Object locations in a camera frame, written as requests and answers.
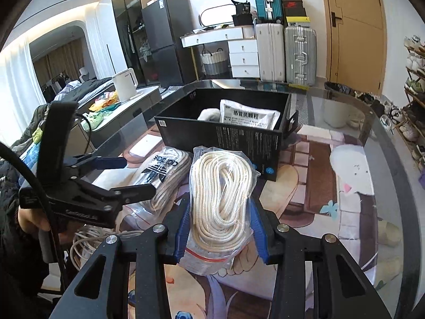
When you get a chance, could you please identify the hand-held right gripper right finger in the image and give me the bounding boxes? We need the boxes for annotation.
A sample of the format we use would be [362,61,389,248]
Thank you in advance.
[249,198,392,319]

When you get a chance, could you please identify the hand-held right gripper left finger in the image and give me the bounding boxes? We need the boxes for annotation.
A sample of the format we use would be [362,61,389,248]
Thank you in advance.
[50,194,193,319]

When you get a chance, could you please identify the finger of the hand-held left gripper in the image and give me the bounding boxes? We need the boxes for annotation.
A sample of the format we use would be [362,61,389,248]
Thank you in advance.
[80,181,156,207]
[75,154,128,177]

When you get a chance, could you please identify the zip bag of white rope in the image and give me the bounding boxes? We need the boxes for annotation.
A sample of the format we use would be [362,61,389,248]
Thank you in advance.
[184,145,261,276]

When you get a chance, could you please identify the black cardboard box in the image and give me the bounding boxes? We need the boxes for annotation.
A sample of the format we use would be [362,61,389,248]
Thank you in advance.
[154,88,299,182]

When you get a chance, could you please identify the large white medicine packet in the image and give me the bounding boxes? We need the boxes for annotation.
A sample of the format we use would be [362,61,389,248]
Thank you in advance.
[219,99,281,131]

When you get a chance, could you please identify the person's left forearm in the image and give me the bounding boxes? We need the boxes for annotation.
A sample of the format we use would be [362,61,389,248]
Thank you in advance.
[0,226,67,319]

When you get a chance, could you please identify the person's left hand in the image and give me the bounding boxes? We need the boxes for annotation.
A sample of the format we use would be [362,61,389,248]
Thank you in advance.
[18,206,81,241]

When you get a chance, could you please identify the grey low cabinet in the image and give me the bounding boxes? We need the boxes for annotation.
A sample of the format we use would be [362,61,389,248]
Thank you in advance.
[66,123,97,160]

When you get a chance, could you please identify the pile of colourful snack bags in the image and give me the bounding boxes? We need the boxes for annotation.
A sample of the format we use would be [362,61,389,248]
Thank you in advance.
[81,91,122,130]

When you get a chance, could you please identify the cartoon printed table mat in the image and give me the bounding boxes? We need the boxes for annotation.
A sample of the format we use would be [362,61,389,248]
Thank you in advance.
[71,124,404,319]

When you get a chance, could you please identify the bed with bedding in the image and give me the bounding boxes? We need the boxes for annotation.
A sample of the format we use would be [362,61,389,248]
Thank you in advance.
[43,77,115,107]

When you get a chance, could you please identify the white side counter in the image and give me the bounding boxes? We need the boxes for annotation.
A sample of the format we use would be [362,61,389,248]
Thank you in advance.
[90,86,162,130]

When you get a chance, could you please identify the white electric kettle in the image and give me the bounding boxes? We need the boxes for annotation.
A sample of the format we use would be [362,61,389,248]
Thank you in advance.
[111,68,138,102]

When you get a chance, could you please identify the beige slipper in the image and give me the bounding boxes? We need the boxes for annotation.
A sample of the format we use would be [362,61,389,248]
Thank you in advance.
[375,221,404,248]
[373,256,404,288]

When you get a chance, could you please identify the dark grey refrigerator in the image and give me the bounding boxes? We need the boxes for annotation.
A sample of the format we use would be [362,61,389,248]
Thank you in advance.
[141,0,196,85]

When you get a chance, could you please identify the black glass cabinet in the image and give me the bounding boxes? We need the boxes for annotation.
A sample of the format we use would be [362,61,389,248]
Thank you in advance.
[110,0,162,87]

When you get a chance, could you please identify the grey and white woven basket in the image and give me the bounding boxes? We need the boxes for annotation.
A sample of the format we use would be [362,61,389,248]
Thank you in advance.
[199,48,230,75]

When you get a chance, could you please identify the white bucket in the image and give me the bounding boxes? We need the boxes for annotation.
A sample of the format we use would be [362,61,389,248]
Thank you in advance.
[320,98,357,128]

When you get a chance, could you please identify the white vanity desk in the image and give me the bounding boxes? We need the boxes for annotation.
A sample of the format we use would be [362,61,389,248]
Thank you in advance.
[181,26,256,48]

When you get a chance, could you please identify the dark bag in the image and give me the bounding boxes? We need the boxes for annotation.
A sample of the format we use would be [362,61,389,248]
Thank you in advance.
[324,81,357,98]

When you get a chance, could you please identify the white drawer unit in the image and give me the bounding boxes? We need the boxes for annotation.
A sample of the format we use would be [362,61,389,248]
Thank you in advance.
[229,39,260,78]

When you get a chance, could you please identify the oval mirror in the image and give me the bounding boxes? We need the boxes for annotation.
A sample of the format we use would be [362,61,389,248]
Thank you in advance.
[198,4,237,29]

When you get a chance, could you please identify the pile of shoes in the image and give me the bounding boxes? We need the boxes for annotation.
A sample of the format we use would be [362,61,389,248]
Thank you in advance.
[355,91,404,133]

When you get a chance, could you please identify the white suitcase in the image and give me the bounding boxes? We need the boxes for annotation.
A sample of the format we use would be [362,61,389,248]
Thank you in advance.
[255,23,288,82]

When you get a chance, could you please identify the silver suitcase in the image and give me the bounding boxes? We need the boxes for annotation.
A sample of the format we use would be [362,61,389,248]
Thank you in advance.
[284,25,317,85]

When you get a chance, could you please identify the black bag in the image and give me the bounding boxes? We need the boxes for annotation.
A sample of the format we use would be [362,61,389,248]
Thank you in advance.
[231,0,256,26]

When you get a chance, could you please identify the shoe rack with shoes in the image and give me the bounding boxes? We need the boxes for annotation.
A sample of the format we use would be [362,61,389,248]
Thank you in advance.
[379,35,425,170]

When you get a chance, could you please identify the tan wooden door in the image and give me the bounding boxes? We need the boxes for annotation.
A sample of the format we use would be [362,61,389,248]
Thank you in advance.
[319,0,387,98]

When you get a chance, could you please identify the stack of shoe boxes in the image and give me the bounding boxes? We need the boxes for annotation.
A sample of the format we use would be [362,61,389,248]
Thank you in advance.
[280,0,310,27]

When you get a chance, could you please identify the thin black cable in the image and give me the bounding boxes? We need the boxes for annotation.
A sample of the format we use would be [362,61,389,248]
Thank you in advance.
[76,114,93,156]

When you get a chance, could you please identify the striped printed bag of rope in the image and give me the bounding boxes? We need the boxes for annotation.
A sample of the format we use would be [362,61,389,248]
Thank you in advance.
[124,148,194,221]

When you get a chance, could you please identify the white cable coil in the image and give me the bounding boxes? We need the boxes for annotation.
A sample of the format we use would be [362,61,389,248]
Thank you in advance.
[68,224,143,273]

